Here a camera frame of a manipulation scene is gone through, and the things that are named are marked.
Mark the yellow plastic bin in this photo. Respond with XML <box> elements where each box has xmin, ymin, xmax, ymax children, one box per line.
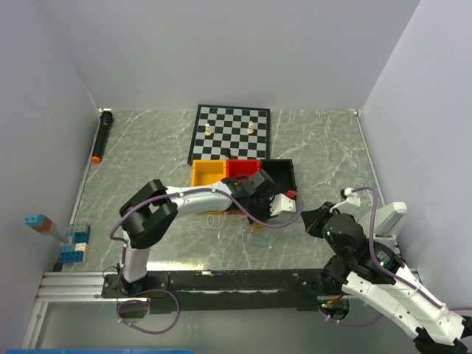
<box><xmin>191</xmin><ymin>160</ymin><xmax>226</xmax><ymax>187</ymax></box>

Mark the black white chessboard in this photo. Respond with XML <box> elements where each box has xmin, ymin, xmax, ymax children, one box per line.
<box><xmin>187</xmin><ymin>104</ymin><xmax>271</xmax><ymax>164</ymax></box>

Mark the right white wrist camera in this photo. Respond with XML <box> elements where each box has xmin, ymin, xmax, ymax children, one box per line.
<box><xmin>330</xmin><ymin>187</ymin><xmax>361</xmax><ymax>214</ymax></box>

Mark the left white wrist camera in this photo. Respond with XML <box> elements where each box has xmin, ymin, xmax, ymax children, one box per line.
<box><xmin>269</xmin><ymin>193</ymin><xmax>296</xmax><ymax>217</ymax></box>

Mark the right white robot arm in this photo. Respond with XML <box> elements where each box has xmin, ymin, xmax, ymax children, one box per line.
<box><xmin>301</xmin><ymin>202</ymin><xmax>471</xmax><ymax>353</ymax></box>

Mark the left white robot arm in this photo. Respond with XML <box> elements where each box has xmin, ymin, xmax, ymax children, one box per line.
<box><xmin>119</xmin><ymin>170</ymin><xmax>277</xmax><ymax>296</ymax></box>

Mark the white chess rook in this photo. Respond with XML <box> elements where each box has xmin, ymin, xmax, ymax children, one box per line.
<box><xmin>204</xmin><ymin>123</ymin><xmax>212</xmax><ymax>136</ymax></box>

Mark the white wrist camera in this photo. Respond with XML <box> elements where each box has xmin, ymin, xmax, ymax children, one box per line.
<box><xmin>269</xmin><ymin>193</ymin><xmax>296</xmax><ymax>217</ymax></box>
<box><xmin>330</xmin><ymin>187</ymin><xmax>361</xmax><ymax>214</ymax></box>

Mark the black marker orange cap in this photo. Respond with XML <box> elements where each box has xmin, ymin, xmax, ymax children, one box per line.
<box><xmin>91</xmin><ymin>111</ymin><xmax>114</xmax><ymax>164</ymax></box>

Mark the white tilted stand device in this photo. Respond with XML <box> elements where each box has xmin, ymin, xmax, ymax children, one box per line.
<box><xmin>373</xmin><ymin>202</ymin><xmax>408</xmax><ymax>246</ymax></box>

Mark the yellow thin cable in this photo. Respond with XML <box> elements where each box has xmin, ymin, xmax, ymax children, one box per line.
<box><xmin>195</xmin><ymin>209</ymin><xmax>266</xmax><ymax>232</ymax></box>

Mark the blue white brick stack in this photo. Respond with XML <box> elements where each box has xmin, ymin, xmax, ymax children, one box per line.
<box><xmin>58</xmin><ymin>223</ymin><xmax>91</xmax><ymax>264</ymax></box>

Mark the black plastic bin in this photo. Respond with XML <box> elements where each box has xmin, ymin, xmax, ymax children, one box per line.
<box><xmin>260</xmin><ymin>159</ymin><xmax>297</xmax><ymax>194</ymax></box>

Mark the blue brown toy block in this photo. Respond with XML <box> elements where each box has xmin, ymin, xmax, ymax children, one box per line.
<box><xmin>24</xmin><ymin>214</ymin><xmax>69</xmax><ymax>244</ymax></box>

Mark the white chess pawn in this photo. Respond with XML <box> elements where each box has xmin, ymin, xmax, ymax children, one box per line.
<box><xmin>247</xmin><ymin>121</ymin><xmax>254</xmax><ymax>135</ymax></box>

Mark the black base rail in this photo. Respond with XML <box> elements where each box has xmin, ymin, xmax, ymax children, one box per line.
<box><xmin>101</xmin><ymin>268</ymin><xmax>341</xmax><ymax>314</ymax></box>

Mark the red plastic bin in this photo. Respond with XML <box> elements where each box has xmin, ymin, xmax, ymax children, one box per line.
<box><xmin>226</xmin><ymin>159</ymin><xmax>260</xmax><ymax>178</ymax></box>

